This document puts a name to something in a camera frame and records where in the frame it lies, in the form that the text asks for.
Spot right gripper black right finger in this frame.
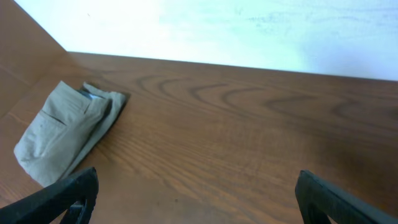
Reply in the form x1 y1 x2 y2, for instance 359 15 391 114
295 170 397 224

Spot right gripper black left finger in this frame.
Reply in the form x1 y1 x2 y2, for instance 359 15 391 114
1 167 99 224

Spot khaki green shorts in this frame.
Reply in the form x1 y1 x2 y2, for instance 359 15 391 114
14 82 126 187

